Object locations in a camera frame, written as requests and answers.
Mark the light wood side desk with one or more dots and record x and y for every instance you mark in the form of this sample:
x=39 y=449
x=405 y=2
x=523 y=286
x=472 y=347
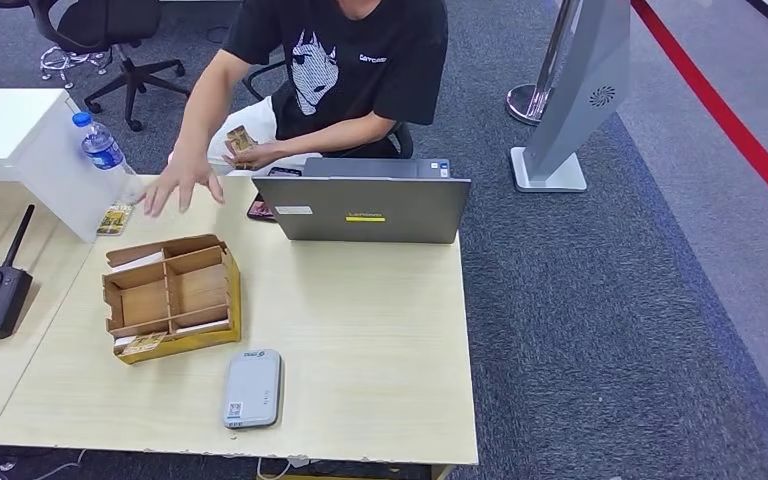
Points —
x=20 y=371

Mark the black smartphone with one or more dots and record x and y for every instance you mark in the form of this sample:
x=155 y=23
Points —
x=261 y=208

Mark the person's right forearm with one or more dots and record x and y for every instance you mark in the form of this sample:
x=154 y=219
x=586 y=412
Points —
x=198 y=126

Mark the person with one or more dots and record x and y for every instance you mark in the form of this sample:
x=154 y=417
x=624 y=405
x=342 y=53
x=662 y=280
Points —
x=357 y=73

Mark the grey laptop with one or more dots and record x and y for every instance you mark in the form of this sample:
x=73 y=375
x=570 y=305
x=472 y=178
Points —
x=371 y=205

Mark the clear water bottle blue cap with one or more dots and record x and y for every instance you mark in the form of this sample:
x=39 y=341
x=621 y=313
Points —
x=102 y=152

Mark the grey card reader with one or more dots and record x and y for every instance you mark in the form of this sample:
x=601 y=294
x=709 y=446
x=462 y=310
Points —
x=253 y=389

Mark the yellow patterned card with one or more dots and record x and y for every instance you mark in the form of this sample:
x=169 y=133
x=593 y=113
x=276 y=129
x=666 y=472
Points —
x=115 y=219

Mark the white box cabinet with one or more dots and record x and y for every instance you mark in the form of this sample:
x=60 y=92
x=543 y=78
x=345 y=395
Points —
x=26 y=146

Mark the person's left forearm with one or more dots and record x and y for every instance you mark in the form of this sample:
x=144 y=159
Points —
x=331 y=136

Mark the person's right hand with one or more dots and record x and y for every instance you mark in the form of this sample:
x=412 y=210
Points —
x=182 y=179

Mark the person's left hand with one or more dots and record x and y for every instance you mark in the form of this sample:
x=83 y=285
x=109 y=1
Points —
x=258 y=156

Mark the wooden card organizer box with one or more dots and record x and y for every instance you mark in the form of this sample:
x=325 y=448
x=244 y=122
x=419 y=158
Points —
x=178 y=298

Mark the golden patterned card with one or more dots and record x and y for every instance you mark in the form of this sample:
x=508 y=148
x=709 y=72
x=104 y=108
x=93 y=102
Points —
x=239 y=139

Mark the white card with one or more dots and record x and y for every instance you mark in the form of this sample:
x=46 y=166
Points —
x=202 y=326
x=139 y=262

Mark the patterned card in organizer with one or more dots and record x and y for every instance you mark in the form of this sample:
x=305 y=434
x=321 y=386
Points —
x=142 y=343

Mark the grey kiosk stand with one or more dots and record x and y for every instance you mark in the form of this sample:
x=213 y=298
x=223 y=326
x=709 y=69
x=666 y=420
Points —
x=576 y=93

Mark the chrome stanchion post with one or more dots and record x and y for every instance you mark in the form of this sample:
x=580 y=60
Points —
x=533 y=99

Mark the black office chair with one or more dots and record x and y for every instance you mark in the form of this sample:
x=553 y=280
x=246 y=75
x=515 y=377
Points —
x=109 y=26

